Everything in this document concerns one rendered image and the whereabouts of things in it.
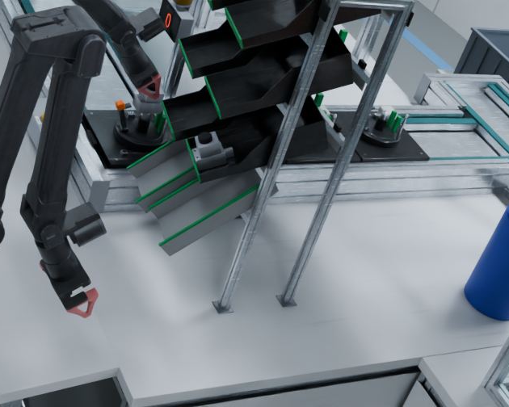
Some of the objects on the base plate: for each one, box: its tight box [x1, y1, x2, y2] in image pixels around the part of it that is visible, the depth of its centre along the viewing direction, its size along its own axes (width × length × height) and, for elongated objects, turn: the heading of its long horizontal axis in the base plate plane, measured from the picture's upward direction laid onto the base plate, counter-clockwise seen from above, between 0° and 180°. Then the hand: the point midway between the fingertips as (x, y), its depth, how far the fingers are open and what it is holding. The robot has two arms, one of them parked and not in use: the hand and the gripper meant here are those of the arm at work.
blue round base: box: [464, 203, 509, 321], centre depth 257 cm, size 16×16×27 cm
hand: (152, 91), depth 252 cm, fingers closed on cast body, 4 cm apart
